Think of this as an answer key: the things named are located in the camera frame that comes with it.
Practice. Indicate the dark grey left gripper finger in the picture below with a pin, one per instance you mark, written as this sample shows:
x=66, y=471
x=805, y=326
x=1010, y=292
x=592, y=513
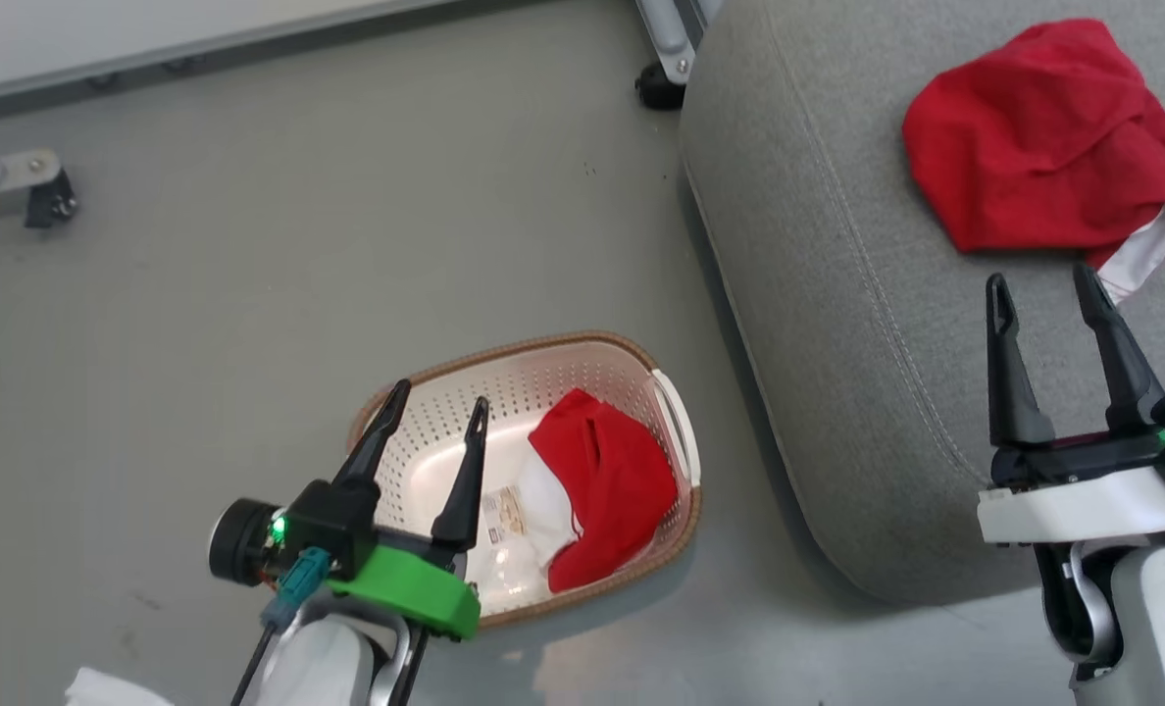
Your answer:
x=462, y=510
x=372, y=456

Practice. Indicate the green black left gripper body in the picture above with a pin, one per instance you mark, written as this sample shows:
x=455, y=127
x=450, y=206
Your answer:
x=396, y=583

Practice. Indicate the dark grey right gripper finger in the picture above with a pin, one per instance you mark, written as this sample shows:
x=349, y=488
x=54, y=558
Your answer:
x=1127, y=382
x=1014, y=412

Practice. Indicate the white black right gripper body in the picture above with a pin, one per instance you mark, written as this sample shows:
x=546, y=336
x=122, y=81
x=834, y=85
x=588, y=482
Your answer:
x=1083, y=505

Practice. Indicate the red white garment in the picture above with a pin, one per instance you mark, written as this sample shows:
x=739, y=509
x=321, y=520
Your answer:
x=612, y=490
x=1034, y=137

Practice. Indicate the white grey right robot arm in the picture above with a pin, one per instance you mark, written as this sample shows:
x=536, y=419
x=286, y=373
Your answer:
x=1161, y=628

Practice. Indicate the cream perforated laundry basket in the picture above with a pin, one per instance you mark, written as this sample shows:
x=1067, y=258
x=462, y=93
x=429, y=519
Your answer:
x=426, y=461

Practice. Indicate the grey upholstered cushion seat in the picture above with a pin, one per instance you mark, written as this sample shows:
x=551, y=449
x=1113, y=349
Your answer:
x=837, y=343

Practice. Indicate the black caster wheel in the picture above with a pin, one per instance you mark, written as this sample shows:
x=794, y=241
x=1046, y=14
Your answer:
x=48, y=201
x=656, y=90

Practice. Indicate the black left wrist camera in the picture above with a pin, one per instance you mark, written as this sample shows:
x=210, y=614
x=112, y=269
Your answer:
x=239, y=544

